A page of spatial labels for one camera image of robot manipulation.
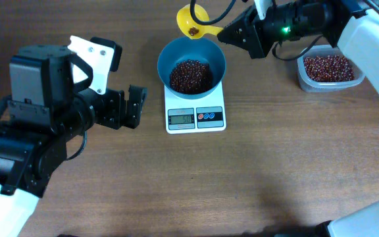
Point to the yellow plastic measuring scoop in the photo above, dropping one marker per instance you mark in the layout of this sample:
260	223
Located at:
190	28

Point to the red adzuki beans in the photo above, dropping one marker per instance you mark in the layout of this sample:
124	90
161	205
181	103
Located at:
198	61

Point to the blue plastic bowl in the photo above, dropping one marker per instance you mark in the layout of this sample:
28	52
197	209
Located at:
191	68

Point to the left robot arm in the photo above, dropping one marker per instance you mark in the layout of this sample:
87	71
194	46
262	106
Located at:
58	92

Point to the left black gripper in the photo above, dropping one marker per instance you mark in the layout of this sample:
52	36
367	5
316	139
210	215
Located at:
116	108

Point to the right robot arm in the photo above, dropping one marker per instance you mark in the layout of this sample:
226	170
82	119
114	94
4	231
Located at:
350	26

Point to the white digital kitchen scale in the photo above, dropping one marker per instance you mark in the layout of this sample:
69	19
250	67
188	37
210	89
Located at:
206	114

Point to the clear plastic container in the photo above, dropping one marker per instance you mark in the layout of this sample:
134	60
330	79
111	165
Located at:
325	69

